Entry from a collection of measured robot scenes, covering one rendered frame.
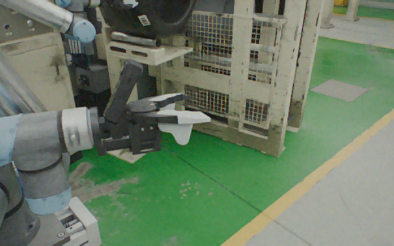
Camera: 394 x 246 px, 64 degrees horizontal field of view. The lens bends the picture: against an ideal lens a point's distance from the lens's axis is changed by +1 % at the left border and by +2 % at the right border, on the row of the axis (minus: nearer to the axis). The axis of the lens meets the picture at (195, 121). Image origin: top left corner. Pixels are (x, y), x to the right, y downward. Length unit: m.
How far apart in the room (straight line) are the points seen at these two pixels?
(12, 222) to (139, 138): 0.39
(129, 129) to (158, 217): 1.34
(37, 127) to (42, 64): 1.51
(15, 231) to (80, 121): 0.37
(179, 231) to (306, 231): 0.68
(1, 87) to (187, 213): 1.40
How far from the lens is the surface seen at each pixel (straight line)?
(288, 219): 1.92
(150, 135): 0.57
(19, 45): 1.98
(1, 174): 0.77
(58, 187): 0.63
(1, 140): 0.58
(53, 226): 0.89
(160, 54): 1.75
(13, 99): 0.68
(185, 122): 0.53
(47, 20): 1.19
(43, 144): 0.56
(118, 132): 0.58
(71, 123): 0.56
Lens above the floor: 1.31
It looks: 28 degrees down
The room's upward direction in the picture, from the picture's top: straight up
